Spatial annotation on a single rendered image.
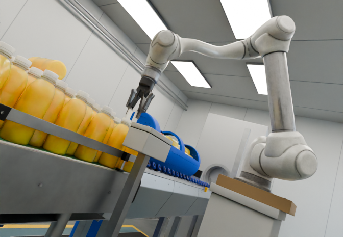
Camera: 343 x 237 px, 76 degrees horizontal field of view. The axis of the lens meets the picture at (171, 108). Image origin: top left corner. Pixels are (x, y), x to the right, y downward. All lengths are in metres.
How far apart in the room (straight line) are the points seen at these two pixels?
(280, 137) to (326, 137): 5.29
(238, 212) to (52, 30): 4.18
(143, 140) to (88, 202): 0.29
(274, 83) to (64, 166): 0.92
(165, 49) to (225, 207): 0.77
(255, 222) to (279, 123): 0.44
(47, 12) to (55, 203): 4.06
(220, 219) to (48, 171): 0.78
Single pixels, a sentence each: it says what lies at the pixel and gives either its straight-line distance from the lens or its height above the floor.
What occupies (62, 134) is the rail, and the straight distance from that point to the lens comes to 0.74.
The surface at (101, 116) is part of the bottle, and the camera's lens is 0.85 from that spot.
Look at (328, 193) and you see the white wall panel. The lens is 6.07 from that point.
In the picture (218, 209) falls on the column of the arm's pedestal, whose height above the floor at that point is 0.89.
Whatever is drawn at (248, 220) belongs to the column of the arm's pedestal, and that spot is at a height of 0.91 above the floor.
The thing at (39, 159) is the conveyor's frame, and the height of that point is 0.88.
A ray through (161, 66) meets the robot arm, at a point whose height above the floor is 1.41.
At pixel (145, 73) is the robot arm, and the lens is 1.07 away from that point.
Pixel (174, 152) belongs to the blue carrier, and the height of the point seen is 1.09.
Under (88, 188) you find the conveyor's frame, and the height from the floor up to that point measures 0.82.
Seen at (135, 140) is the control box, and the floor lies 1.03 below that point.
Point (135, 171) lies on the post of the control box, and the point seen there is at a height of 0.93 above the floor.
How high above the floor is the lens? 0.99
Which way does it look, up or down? 14 degrees up
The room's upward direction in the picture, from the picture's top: 22 degrees clockwise
